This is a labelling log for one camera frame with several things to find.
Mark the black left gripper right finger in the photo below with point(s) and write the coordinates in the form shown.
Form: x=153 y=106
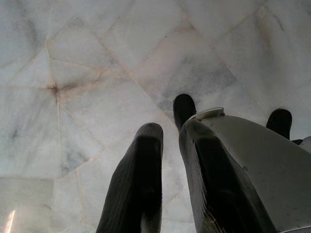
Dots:
x=209 y=179

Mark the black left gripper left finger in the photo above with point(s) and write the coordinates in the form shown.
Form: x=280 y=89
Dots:
x=136 y=184

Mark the black robot left foot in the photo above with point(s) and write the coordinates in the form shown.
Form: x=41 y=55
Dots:
x=184 y=109

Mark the black robot foot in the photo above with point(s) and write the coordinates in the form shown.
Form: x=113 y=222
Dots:
x=279 y=122
x=184 y=109

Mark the black robot right foot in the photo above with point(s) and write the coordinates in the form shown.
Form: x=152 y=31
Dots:
x=279 y=122

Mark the grey robot right leg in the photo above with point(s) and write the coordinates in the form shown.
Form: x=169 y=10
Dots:
x=303 y=142

